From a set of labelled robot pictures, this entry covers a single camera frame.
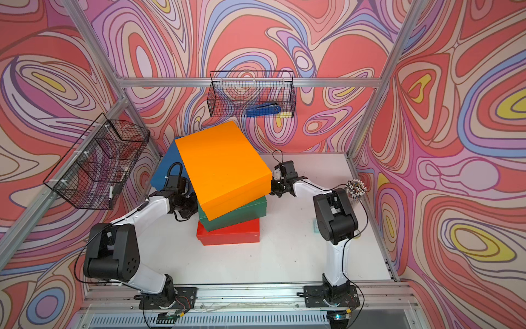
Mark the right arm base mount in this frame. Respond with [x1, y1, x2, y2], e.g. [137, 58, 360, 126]
[297, 281, 361, 310]

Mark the marker in left basket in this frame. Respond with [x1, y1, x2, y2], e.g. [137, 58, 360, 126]
[108, 186, 114, 210]

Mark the green shoebox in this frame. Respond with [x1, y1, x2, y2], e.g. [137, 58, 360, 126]
[197, 197, 267, 232]

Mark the blue shoebox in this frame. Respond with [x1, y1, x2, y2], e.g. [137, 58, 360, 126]
[150, 137, 192, 194]

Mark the black wire basket back wall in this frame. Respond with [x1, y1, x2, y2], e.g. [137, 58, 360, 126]
[207, 70, 297, 119]

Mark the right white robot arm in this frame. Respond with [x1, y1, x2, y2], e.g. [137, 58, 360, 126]
[271, 160, 359, 288]

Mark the red shoebox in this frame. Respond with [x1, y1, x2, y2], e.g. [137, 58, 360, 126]
[196, 219, 260, 246]

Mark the orange shoebox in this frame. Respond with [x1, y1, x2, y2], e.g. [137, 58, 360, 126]
[175, 121, 273, 222]

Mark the blue stapler in basket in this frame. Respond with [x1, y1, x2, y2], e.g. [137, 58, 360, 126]
[246, 101, 282, 117]

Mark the metal cup of pencils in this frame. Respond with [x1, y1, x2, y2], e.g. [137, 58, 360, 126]
[345, 178, 368, 201]

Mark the aluminium rail front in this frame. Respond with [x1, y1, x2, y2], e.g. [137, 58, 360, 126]
[73, 282, 429, 328]

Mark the black wire basket wall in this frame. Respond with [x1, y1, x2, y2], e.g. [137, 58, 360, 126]
[207, 70, 297, 119]
[43, 114, 150, 210]

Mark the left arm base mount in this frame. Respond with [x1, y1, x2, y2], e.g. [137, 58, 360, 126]
[134, 286, 198, 311]

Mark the small mint green clock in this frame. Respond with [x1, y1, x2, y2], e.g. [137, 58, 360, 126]
[313, 219, 319, 234]

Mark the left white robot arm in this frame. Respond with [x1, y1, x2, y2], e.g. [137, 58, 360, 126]
[83, 175, 198, 302]

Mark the black wire basket left wall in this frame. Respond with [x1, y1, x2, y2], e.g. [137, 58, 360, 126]
[43, 114, 150, 210]

